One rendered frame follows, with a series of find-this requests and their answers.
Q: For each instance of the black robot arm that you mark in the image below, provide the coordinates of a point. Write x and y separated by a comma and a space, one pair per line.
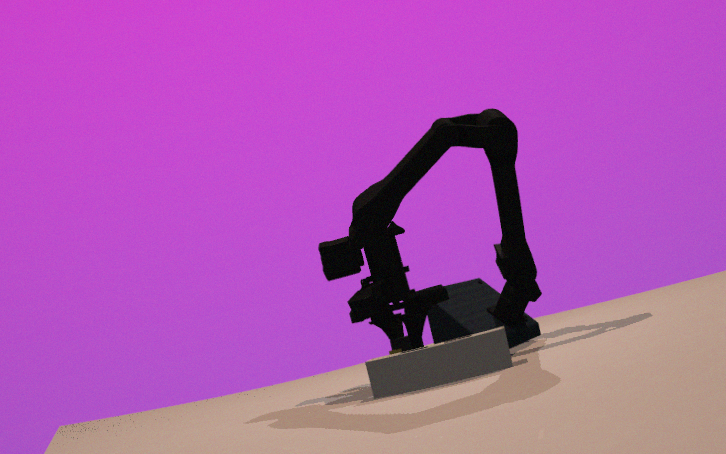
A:
374, 209

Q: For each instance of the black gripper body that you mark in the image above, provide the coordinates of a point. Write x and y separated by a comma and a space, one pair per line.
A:
412, 300

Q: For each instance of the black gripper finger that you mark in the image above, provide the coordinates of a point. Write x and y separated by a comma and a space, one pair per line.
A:
414, 322
392, 326

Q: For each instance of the black two-prong plug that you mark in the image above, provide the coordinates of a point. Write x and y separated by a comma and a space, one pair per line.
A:
401, 344

